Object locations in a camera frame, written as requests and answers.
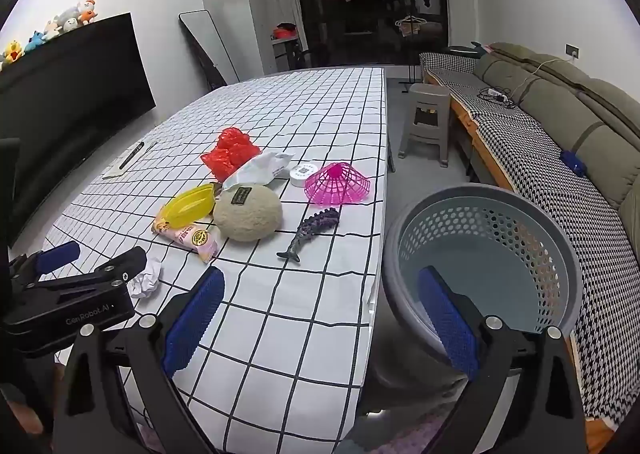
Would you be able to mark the red basin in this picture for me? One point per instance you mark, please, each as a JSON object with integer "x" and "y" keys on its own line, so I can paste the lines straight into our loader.
{"x": 286, "y": 32}

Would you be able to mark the small blue object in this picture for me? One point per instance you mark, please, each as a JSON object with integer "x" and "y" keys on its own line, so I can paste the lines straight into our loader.
{"x": 573, "y": 163}

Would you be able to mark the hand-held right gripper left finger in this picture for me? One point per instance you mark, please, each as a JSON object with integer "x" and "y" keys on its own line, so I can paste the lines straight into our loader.
{"x": 195, "y": 319}

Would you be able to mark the black television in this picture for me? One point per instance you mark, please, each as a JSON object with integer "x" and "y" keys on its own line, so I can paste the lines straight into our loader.
{"x": 75, "y": 84}

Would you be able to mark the white paper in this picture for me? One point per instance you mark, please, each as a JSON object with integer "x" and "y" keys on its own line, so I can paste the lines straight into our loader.
{"x": 145, "y": 281}

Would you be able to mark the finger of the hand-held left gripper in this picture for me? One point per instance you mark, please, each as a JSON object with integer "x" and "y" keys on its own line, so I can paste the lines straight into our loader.
{"x": 57, "y": 254}
{"x": 110, "y": 269}

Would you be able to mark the pink snack packet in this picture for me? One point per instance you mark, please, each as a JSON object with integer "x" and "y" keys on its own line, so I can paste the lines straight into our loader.
{"x": 192, "y": 236}

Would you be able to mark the white checkered tablecloth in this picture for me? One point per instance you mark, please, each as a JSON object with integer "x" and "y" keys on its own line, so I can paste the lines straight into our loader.
{"x": 300, "y": 134}

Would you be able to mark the grey perforated basket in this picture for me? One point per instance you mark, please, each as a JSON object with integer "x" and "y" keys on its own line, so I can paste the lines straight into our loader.
{"x": 500, "y": 244}

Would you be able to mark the white notepad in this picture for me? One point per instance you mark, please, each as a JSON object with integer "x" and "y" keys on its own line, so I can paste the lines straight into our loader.
{"x": 116, "y": 170}

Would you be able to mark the wall socket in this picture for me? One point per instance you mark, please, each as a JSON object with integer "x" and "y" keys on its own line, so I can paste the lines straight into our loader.
{"x": 572, "y": 51}

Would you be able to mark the leaning floor mirror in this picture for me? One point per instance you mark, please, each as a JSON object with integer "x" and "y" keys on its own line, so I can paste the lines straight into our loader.
{"x": 210, "y": 44}

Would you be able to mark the black pen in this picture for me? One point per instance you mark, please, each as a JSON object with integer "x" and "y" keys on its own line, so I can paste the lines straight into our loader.
{"x": 131, "y": 155}

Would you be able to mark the small white desk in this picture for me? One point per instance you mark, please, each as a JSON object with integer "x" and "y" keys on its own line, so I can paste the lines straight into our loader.
{"x": 285, "y": 54}

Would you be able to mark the beige plush ball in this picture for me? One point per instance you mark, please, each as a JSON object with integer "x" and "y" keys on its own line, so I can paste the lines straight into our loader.
{"x": 250, "y": 219}

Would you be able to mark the white wet wipes packet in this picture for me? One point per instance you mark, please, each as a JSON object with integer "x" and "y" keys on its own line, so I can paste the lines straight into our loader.
{"x": 265, "y": 167}

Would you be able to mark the power strip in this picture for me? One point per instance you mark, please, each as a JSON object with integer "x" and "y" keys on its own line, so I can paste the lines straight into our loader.
{"x": 497, "y": 95}

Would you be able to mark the red plastic bag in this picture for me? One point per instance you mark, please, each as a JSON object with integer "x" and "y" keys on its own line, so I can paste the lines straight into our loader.
{"x": 230, "y": 154}

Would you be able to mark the purple toy fish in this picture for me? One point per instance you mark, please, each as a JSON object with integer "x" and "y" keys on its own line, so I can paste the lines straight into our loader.
{"x": 312, "y": 226}

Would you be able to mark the pink mesh cover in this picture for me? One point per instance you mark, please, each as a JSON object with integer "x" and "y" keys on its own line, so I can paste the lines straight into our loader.
{"x": 340, "y": 189}

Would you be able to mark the row of plush toys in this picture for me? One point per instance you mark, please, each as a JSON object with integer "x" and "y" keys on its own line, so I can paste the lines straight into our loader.
{"x": 65, "y": 22}

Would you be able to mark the purple floor rug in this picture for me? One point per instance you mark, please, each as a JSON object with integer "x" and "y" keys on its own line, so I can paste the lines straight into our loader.
{"x": 405, "y": 436}

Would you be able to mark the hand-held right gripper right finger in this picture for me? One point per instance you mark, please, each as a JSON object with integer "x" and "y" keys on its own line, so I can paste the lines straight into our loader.
{"x": 445, "y": 319}

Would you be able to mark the black clothes stand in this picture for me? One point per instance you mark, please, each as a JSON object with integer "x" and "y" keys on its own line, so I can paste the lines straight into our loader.
{"x": 411, "y": 27}

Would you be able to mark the grey plastic stool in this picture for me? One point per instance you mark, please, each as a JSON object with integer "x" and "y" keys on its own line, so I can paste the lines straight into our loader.
{"x": 425, "y": 99}

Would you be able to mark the yellow boat-shaped dish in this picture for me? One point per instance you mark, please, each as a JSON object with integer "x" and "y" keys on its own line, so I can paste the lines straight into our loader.
{"x": 187, "y": 204}

